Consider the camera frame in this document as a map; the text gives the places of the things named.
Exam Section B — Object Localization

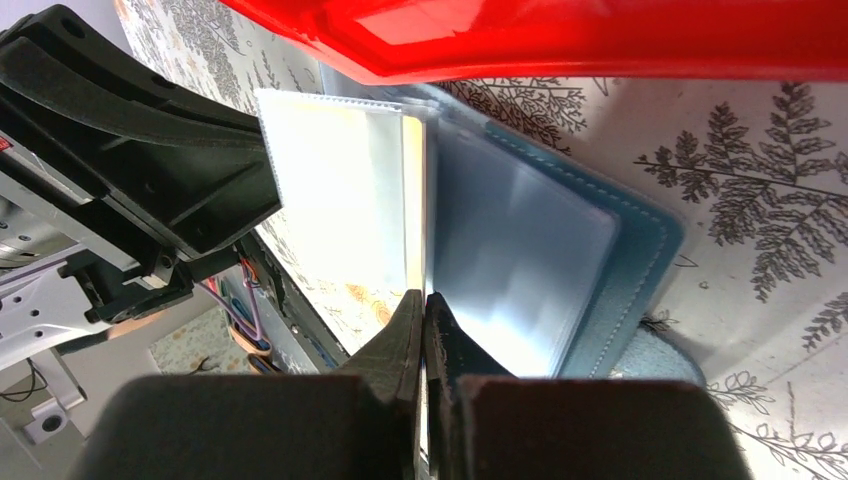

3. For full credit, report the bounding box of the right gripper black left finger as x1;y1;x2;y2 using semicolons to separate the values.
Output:
68;290;424;480

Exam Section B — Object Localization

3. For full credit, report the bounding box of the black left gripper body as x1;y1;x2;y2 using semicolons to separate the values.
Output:
1;131;252;363

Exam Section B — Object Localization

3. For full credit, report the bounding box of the tan credit card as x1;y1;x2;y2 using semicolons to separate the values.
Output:
401;116;426;291

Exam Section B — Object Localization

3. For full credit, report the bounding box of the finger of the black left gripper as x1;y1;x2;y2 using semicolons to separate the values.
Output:
1;4;280;262

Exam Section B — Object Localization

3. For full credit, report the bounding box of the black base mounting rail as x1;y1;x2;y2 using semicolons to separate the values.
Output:
237;233;349;374

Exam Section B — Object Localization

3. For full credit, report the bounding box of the blue card holder wallet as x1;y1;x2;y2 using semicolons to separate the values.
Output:
255;70;704;385

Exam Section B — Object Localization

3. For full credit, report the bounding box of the floral patterned table mat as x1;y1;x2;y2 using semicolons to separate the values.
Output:
112;0;848;480

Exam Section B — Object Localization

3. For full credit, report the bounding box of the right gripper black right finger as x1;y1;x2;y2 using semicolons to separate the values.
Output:
423;293;749;479

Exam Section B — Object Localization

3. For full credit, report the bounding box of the red plastic bin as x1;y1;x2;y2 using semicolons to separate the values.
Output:
232;0;847;85

